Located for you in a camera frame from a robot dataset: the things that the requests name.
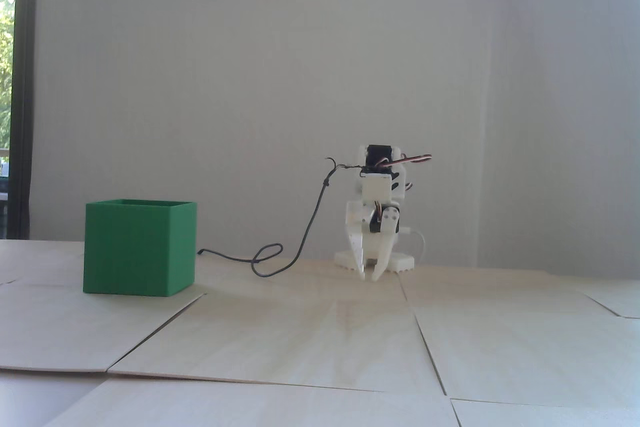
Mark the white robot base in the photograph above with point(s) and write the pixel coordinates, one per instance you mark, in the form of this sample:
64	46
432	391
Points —
402	262

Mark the dark window frame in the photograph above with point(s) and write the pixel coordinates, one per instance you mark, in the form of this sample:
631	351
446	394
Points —
24	96

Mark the green box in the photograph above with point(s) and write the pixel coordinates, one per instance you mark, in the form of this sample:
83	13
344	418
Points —
135	249

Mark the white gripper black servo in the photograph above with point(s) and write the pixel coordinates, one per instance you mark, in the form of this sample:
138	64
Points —
361	223

